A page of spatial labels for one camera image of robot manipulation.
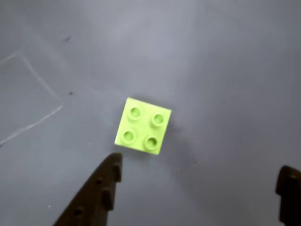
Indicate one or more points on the green lego block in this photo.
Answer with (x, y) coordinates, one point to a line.
(141, 127)

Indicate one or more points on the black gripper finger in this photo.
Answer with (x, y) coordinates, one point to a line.
(291, 195)
(94, 195)

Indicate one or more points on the grey mat with chalk square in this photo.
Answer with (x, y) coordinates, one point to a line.
(223, 82)

